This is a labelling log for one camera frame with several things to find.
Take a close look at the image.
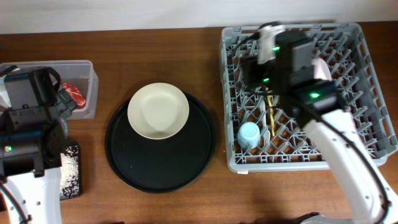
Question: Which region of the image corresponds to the yellow plastic fork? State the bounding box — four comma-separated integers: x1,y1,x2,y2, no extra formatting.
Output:
265,87,275,138

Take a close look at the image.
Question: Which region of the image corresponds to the light blue plastic cup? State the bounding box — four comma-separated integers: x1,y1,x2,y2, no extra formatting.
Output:
237,122,261,150

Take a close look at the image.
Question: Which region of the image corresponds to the pink bowl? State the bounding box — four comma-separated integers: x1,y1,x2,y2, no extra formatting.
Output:
312,58,331,81

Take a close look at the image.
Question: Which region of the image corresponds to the beige round plate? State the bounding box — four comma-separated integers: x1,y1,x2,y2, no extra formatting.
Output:
127,83,190,140

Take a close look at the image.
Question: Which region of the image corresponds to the red candy wrapper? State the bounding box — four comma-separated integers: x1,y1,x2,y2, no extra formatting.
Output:
62,83,86,109

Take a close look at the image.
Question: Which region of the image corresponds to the pile of rice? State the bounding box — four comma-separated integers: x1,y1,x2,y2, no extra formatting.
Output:
60,154,80,200

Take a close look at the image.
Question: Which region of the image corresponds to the white plastic fork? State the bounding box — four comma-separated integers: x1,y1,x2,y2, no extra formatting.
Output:
260,100,271,145

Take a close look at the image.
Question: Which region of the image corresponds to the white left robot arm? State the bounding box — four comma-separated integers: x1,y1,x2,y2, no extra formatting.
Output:
1,65,77,223

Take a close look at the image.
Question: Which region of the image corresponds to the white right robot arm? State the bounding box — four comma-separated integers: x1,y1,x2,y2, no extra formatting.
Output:
233,22,397,223

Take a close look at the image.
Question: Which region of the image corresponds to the grey dishwasher rack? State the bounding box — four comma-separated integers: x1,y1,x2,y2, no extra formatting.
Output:
219,23,397,174

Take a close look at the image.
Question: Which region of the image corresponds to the clear plastic waste bin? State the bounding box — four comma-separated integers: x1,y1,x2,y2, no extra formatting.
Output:
1,60,99,120

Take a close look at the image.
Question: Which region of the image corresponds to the black round tray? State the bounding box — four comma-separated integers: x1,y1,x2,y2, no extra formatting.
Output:
104,94,216,193

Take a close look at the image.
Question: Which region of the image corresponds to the black rectangular food tray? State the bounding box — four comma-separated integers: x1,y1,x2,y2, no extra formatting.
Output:
60,139,83,200

